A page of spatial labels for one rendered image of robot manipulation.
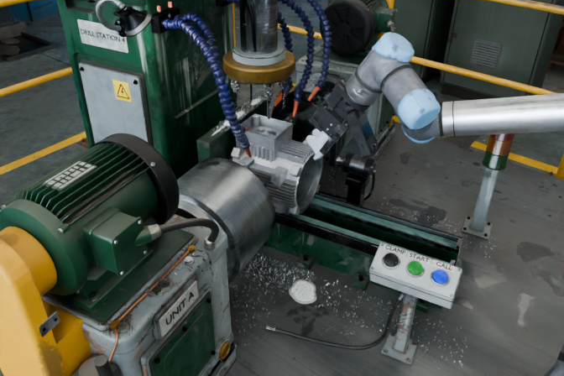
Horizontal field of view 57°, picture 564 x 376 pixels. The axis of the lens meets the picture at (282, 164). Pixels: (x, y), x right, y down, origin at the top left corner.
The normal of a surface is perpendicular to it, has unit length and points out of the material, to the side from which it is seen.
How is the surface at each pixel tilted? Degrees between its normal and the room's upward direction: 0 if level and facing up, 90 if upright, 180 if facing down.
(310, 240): 90
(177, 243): 0
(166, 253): 0
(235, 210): 47
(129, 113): 90
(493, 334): 0
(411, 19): 90
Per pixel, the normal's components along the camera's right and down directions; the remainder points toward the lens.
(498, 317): 0.01, -0.85
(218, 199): 0.43, -0.63
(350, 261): -0.46, 0.47
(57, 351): 0.89, 0.25
